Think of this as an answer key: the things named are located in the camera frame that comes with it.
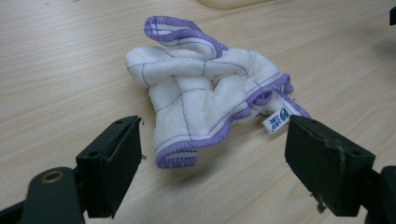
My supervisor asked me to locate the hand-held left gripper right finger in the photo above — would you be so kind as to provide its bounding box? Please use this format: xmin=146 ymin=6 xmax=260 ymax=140
xmin=284 ymin=115 xmax=376 ymax=217

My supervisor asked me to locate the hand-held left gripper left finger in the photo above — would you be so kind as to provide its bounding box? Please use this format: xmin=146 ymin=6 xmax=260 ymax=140
xmin=76 ymin=115 xmax=143 ymax=218

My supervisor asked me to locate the white cloth with purple trim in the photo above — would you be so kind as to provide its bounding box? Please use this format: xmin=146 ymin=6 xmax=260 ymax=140
xmin=124 ymin=15 xmax=312 ymax=170

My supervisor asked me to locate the white metal rack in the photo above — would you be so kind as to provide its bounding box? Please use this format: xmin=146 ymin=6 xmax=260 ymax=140
xmin=196 ymin=0 xmax=275 ymax=9

